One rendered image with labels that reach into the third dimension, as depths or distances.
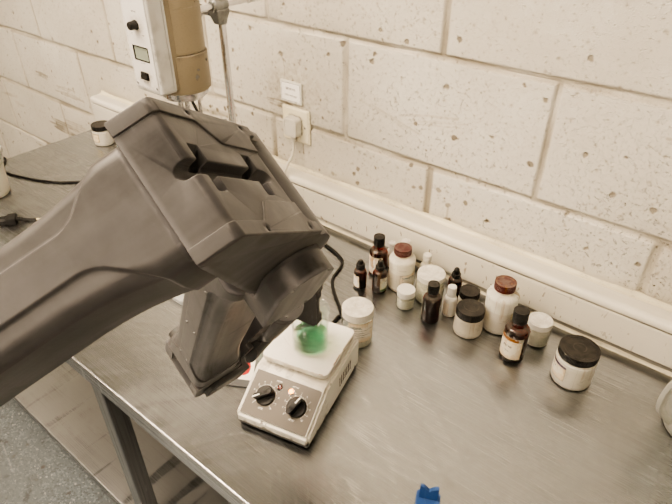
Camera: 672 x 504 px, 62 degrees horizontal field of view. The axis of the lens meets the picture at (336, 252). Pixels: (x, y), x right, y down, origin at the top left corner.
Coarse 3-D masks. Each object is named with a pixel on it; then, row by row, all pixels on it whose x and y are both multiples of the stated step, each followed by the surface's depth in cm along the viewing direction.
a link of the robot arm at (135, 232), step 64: (128, 128) 24; (192, 128) 26; (128, 192) 23; (192, 192) 23; (256, 192) 27; (0, 256) 23; (64, 256) 23; (128, 256) 23; (192, 256) 22; (256, 256) 26; (0, 320) 23; (64, 320) 23; (0, 384) 24
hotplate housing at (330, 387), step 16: (352, 352) 96; (256, 368) 93; (272, 368) 92; (288, 368) 92; (336, 368) 92; (352, 368) 99; (304, 384) 90; (320, 384) 89; (336, 384) 92; (320, 400) 88; (240, 416) 90; (320, 416) 88; (272, 432) 88; (288, 432) 87
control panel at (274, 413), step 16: (256, 384) 91; (272, 384) 91; (288, 384) 90; (288, 400) 89; (304, 400) 88; (256, 416) 89; (272, 416) 88; (288, 416) 88; (304, 416) 87; (304, 432) 86
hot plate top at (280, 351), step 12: (336, 324) 98; (288, 336) 95; (336, 336) 95; (348, 336) 95; (276, 348) 93; (288, 348) 93; (336, 348) 93; (276, 360) 91; (288, 360) 91; (300, 360) 91; (312, 360) 91; (324, 360) 91; (336, 360) 91; (312, 372) 89; (324, 372) 89
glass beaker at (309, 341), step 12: (324, 300) 91; (324, 312) 92; (300, 324) 87; (324, 324) 88; (300, 336) 89; (312, 336) 89; (324, 336) 90; (300, 348) 91; (312, 348) 90; (324, 348) 92
